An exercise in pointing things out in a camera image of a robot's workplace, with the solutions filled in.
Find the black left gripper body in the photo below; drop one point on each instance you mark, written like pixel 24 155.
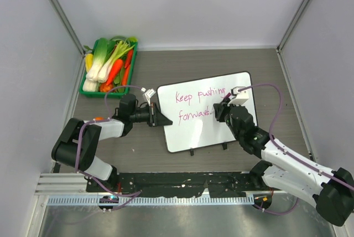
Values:
pixel 144 115

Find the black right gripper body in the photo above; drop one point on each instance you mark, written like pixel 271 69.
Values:
pixel 224 111

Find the white whiteboard with black frame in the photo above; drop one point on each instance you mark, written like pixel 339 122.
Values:
pixel 189 105

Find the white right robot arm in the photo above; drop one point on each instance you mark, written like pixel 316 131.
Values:
pixel 329 191

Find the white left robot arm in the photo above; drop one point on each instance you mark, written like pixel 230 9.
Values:
pixel 77 144

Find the orange toy fruit in tray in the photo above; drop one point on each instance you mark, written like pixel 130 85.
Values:
pixel 106 87

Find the orange toy carrot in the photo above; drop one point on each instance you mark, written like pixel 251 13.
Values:
pixel 116 68

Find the white green toy leek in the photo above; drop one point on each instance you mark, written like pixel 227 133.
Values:
pixel 120 50

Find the red toy chili pepper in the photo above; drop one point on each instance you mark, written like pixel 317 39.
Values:
pixel 129 58

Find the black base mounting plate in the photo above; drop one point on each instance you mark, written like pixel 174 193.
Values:
pixel 187 184

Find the yellow toy corn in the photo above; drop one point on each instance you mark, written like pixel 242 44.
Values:
pixel 88 62

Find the white green toy bok choy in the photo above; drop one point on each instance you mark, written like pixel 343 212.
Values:
pixel 99 56

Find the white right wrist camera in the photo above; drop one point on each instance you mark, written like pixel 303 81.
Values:
pixel 238 96

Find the white slotted cable duct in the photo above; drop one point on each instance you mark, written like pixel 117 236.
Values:
pixel 86 200

